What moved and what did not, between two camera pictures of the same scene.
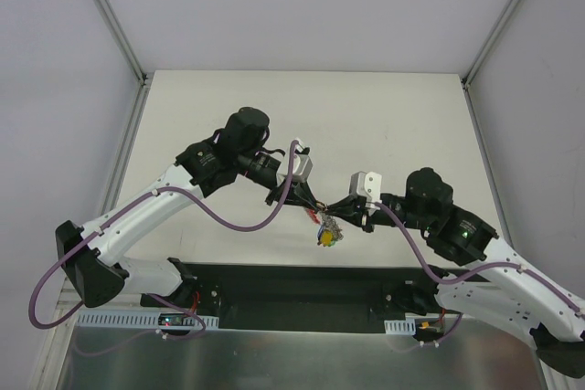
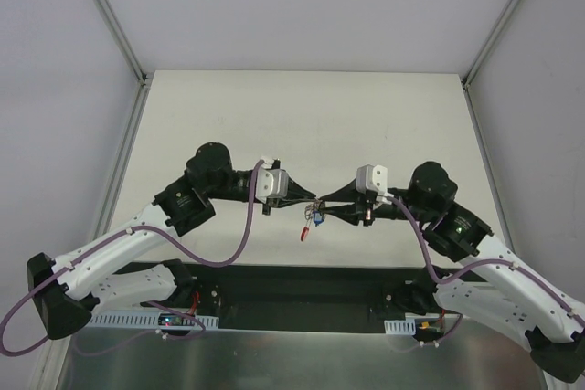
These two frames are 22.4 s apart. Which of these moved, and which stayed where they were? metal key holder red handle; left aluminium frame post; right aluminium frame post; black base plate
Moved: metal key holder red handle
Stayed: right aluminium frame post; black base plate; left aluminium frame post
